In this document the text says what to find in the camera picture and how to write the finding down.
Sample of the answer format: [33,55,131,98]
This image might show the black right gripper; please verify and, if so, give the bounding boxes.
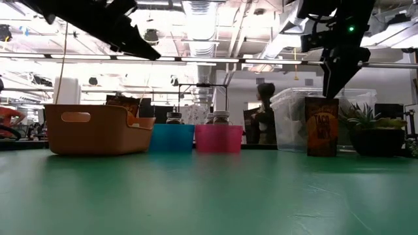
[321,30,372,100]

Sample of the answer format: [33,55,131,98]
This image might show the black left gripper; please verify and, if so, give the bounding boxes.
[77,0,162,62]

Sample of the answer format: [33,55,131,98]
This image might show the taco seasoning mix packet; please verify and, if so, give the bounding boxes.
[304,96,340,158]
[104,95,142,127]

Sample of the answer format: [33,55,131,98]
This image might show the green-lidded spice jar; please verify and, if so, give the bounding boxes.
[165,111,183,125]

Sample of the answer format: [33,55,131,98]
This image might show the white-lidded spice jar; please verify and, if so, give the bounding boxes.
[212,110,231,126]

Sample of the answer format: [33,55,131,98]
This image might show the black monitor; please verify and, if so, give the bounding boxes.
[374,102,405,120]

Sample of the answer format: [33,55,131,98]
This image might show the clear plastic storage container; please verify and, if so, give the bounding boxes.
[269,87,379,153]

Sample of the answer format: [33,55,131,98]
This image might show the person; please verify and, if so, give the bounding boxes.
[0,106,27,140]
[251,82,278,145]

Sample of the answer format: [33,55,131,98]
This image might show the succulent plants in black pot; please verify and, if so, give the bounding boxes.
[338,102,409,158]

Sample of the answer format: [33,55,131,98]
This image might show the white column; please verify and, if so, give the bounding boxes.
[53,76,82,105]

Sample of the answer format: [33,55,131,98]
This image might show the blue plastic bin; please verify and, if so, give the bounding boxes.
[148,123,196,154]

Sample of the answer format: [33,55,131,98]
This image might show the orange plastic bin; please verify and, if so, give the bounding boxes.
[44,104,157,156]

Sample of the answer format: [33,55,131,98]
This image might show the pink plastic bin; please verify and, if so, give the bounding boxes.
[194,124,244,155]

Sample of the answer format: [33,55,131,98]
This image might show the green table mat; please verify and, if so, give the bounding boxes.
[0,148,418,235]

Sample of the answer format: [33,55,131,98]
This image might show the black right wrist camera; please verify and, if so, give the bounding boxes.
[300,32,327,53]

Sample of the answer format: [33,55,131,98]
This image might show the black aluminium table frame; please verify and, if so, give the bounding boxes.
[0,52,418,69]

